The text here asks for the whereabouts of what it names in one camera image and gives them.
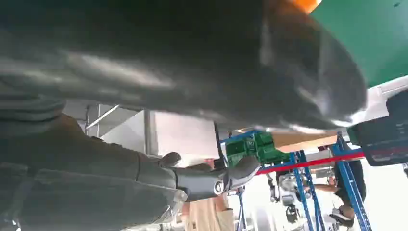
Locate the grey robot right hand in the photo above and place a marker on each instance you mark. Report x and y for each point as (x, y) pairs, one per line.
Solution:
(191, 63)

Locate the white partition panel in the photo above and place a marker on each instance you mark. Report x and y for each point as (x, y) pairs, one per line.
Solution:
(185, 134)

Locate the green crate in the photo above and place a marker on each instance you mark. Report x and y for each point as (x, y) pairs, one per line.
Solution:
(264, 148)

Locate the tan wooden board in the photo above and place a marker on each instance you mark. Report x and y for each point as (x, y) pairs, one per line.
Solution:
(302, 140)

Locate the person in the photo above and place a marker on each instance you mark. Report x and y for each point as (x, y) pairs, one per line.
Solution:
(353, 178)
(207, 213)

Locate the red bar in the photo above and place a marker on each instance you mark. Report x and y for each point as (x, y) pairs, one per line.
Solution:
(306, 163)

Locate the grey machine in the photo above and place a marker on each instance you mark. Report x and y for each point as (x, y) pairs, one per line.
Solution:
(287, 185)

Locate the green table mat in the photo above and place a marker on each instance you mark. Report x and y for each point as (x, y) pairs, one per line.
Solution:
(366, 32)

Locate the blue metal rack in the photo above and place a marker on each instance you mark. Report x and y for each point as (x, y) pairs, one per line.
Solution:
(350, 188)

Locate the blue tablet case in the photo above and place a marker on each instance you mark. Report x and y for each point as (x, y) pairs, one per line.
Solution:
(382, 140)

